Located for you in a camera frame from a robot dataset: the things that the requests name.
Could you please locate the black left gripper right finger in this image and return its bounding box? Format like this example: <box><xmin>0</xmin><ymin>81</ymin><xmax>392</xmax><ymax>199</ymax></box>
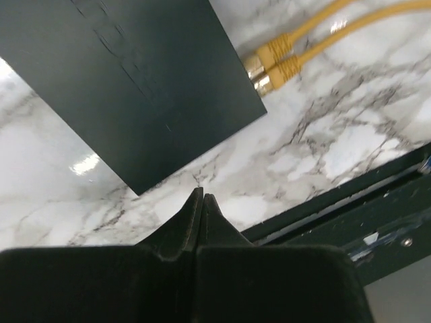
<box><xmin>197</xmin><ymin>194</ymin><xmax>255</xmax><ymax>252</ymax></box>

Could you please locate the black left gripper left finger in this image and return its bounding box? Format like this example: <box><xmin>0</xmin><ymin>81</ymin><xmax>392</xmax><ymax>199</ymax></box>
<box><xmin>136</xmin><ymin>188</ymin><xmax>203</xmax><ymax>261</ymax></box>

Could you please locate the dark network switch box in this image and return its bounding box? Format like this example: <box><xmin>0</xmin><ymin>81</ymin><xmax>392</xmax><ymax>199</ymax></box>
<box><xmin>1</xmin><ymin>0</ymin><xmax>266</xmax><ymax>194</ymax></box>

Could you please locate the black mounting base plate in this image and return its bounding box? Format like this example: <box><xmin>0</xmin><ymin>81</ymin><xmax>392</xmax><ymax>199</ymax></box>
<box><xmin>243</xmin><ymin>144</ymin><xmax>430</xmax><ymax>285</ymax></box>

